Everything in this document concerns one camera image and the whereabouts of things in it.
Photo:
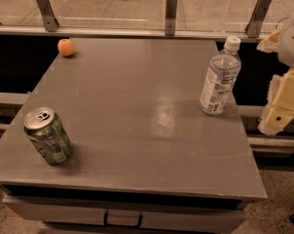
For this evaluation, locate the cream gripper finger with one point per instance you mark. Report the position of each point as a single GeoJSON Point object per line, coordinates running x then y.
{"type": "Point", "coordinates": [279, 111]}
{"type": "Point", "coordinates": [270, 43]}

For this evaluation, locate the white rounded gripper body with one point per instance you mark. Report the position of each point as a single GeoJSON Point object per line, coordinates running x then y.
{"type": "Point", "coordinates": [292, 46]}

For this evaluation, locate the clear blue-label plastic bottle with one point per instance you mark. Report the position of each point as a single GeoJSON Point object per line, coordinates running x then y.
{"type": "Point", "coordinates": [221, 76]}

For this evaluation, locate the orange fruit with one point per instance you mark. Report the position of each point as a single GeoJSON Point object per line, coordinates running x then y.
{"type": "Point", "coordinates": [66, 47]}

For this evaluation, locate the green soda can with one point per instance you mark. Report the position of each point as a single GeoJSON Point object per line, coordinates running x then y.
{"type": "Point", "coordinates": [45, 130]}

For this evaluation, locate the right metal rail bracket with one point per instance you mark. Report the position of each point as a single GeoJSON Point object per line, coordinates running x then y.
{"type": "Point", "coordinates": [254, 26]}

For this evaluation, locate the metal rail bracket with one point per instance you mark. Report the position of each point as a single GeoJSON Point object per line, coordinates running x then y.
{"type": "Point", "coordinates": [49, 20]}
{"type": "Point", "coordinates": [170, 16]}
{"type": "Point", "coordinates": [254, 26]}

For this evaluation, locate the middle metal rail bracket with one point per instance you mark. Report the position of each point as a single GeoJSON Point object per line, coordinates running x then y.
{"type": "Point", "coordinates": [170, 16]}

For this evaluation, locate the left metal rail bracket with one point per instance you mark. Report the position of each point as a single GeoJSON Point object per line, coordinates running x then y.
{"type": "Point", "coordinates": [49, 20]}

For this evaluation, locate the grey drawer with black handle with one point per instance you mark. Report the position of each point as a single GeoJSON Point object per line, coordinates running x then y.
{"type": "Point", "coordinates": [108, 214]}

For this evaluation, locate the horizontal metal rail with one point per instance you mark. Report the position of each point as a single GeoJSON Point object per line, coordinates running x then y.
{"type": "Point", "coordinates": [123, 33]}

